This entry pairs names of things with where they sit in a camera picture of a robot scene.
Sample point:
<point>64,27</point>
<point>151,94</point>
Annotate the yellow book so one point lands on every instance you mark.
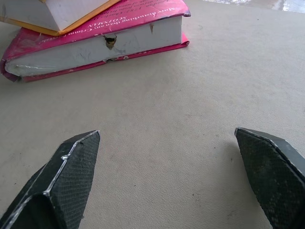
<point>59,14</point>

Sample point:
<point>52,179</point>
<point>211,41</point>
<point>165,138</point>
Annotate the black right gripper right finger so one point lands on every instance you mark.
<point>274,181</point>

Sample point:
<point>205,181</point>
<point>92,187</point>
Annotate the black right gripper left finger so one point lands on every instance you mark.
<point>59,186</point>

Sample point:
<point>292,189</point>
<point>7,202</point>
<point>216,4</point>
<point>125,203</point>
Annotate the pink hardcover book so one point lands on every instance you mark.
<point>133,45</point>

